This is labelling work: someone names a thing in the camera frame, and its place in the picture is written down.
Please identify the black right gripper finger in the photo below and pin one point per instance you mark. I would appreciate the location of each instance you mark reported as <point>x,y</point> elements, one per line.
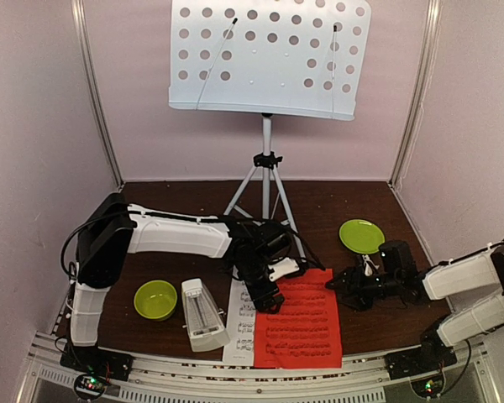
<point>354,302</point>
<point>338,282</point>

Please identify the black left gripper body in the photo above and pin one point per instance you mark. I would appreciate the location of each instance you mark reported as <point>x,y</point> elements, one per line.
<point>254,288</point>

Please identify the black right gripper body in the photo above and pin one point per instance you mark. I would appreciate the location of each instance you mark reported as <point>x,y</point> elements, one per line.
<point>367,290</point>

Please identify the red sheet music page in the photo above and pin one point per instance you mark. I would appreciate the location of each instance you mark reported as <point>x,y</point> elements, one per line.
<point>305,332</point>

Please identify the white sheet music page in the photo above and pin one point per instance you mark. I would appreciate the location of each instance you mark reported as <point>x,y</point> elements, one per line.
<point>240,325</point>

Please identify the white folding music stand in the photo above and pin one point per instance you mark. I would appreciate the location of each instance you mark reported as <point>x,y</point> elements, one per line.
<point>298,58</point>

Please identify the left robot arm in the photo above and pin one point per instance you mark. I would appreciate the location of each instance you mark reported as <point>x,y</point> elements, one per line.
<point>116,229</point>

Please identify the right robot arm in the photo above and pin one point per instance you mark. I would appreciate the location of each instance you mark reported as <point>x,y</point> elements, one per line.
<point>479,269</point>

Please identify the lime green plate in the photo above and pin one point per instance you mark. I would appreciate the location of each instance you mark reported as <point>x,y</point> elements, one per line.
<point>361,236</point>

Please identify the white metronome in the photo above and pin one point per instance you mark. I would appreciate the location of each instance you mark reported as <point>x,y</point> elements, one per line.
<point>204,324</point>

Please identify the lime green bowl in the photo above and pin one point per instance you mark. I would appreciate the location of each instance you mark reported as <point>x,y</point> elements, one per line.
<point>156,300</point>

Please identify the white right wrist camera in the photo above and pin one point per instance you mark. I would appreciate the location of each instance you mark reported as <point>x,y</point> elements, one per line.
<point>365,265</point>

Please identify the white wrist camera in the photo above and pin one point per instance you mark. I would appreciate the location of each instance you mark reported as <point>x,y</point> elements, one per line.
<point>285,267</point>
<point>365,265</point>

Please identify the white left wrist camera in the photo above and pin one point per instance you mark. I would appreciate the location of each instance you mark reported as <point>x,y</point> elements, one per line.
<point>285,267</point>

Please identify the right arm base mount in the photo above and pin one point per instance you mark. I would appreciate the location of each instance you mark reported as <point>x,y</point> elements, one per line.
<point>420,357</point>

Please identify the aluminium front rail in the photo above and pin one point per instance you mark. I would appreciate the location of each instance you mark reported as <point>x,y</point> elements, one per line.
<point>153,378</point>

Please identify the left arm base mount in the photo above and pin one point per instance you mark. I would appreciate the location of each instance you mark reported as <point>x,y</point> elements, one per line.
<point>96,361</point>

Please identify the left aluminium corner post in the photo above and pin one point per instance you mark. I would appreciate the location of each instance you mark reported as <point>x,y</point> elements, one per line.
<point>80,23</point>

